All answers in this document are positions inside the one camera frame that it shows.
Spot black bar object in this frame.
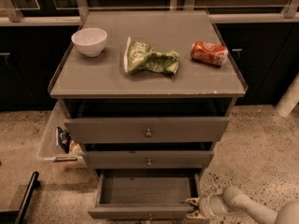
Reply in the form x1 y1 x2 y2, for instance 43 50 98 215
0 171 40 224

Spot white bowl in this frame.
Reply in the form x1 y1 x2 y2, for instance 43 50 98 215
71 28 107 57

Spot green crumpled chip bag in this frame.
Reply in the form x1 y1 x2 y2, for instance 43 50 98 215
123 37 179 75

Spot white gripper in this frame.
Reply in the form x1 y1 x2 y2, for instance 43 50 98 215
184 194 222 219

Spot white post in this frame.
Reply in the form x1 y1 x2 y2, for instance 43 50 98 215
275 73 299 118

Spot grey top drawer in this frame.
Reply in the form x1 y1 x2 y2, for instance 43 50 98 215
64 117 229 143

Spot clear plastic bin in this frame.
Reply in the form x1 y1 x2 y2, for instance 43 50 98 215
37 103 86 169

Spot grey middle drawer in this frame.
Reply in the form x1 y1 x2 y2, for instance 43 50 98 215
82 150 214 169

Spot red soda can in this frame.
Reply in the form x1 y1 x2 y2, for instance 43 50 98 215
191 41 228 67

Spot grey drawer cabinet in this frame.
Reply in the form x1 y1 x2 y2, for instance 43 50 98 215
48 10 249 179

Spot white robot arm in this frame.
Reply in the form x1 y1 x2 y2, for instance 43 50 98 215
185 186 299 224

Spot dark snack package in bin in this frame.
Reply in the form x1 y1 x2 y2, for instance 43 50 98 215
56 127 71 153

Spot dark background counter cabinets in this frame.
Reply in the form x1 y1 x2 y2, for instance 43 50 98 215
0 0 298 111

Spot grey drawer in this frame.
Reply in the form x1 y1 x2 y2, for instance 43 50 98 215
64 117 229 143
82 150 214 169
89 169 200 220

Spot grey bottom drawer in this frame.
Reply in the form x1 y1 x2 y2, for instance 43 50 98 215
89 169 200 220

